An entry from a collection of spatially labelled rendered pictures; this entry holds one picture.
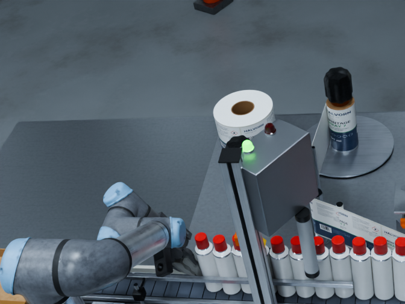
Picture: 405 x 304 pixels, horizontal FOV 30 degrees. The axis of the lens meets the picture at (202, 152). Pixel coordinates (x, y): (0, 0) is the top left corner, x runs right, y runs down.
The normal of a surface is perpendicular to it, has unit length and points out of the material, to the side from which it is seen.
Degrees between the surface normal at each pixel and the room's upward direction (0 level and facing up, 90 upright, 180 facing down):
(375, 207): 0
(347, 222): 90
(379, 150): 0
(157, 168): 0
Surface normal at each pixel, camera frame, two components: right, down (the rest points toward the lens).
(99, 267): 0.56, -0.11
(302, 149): 0.66, 0.36
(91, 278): 0.41, 0.29
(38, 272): -0.29, 0.04
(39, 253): -0.22, -0.65
